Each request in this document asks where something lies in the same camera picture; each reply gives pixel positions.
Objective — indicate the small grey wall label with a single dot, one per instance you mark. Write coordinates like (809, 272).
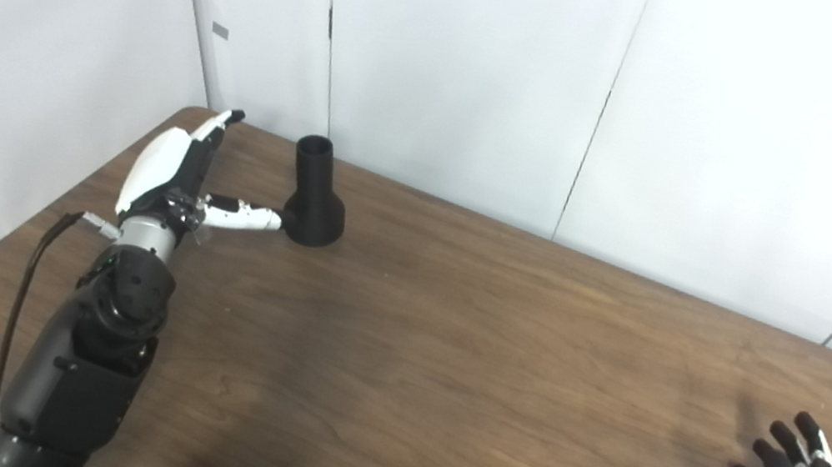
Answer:
(220, 31)

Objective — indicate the black wall panel hinge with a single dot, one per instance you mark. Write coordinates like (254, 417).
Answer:
(330, 23)

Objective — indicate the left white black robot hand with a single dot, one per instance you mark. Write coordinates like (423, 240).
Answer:
(162, 157)

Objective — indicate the black funnel-shaped nozzle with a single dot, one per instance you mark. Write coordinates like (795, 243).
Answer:
(315, 204)

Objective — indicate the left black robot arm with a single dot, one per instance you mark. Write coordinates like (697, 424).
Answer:
(90, 365)

